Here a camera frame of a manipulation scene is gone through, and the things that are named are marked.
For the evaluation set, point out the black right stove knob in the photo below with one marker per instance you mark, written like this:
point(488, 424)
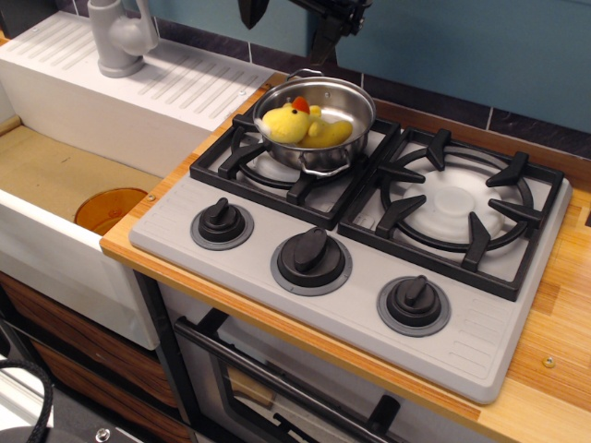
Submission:
point(414, 306)

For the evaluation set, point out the orange sink drain disc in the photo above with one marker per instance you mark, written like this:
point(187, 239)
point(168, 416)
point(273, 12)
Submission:
point(103, 211)

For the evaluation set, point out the grey toy stove top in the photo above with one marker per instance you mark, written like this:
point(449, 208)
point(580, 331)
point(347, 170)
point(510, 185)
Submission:
point(470, 356)

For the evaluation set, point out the white toy sink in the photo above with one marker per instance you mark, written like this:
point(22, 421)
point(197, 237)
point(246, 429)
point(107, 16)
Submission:
point(69, 133)

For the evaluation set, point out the black stove knob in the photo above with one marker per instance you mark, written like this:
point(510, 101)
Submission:
point(414, 306)
point(221, 226)
point(311, 264)

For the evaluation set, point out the yellow stuffed duck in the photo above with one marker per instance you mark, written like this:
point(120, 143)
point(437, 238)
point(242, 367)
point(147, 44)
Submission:
point(299, 124)

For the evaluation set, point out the wooden drawer fronts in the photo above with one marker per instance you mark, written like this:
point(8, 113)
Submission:
point(121, 378)

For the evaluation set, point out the black left burner grate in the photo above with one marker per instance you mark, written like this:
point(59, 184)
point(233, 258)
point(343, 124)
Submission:
point(238, 164)

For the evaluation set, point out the black right burner grate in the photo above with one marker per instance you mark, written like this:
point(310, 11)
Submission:
point(481, 218)

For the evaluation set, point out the black middle stove knob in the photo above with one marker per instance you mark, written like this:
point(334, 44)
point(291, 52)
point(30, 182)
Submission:
point(311, 264)

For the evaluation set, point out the grey toy faucet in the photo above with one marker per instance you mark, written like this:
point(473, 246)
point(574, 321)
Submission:
point(121, 41)

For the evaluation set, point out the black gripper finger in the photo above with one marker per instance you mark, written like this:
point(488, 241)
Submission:
point(326, 37)
point(252, 11)

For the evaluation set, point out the black burner grate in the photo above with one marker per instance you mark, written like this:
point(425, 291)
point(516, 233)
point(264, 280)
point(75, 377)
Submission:
point(238, 164)
point(481, 218)

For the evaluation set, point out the black left stove knob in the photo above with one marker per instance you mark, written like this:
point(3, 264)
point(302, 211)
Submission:
point(221, 226)

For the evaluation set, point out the oven door with handle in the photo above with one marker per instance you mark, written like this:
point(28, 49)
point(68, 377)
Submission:
point(272, 392)

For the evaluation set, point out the stainless steel pan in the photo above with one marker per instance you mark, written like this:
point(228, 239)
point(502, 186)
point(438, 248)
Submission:
point(339, 100)

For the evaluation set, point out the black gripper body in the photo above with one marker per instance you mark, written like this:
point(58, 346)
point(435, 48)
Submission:
point(351, 12)

